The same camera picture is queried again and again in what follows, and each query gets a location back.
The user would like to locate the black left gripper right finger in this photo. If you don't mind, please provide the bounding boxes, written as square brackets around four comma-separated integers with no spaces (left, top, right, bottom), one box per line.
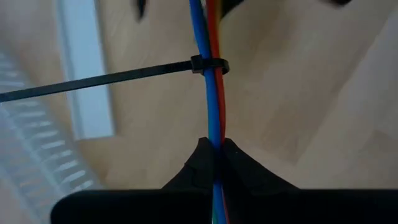
[221,138,398,224]

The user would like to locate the white cable duct lid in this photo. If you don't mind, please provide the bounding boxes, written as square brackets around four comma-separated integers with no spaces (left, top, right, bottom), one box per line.
[55,0,116,141]

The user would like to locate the white slotted cable duct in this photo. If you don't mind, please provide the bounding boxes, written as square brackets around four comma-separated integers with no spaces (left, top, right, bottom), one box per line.
[0,52,103,224]

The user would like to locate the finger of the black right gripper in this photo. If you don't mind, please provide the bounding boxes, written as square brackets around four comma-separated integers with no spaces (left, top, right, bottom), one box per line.
[136,0,147,22]
[221,0,246,18]

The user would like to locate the multicolour jumper wire bundle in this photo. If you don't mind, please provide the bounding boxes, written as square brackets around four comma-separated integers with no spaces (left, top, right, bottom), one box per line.
[188,0,233,224]

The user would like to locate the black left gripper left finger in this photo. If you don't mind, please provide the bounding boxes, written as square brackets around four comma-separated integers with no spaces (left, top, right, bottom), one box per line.
[51,136,218,224]

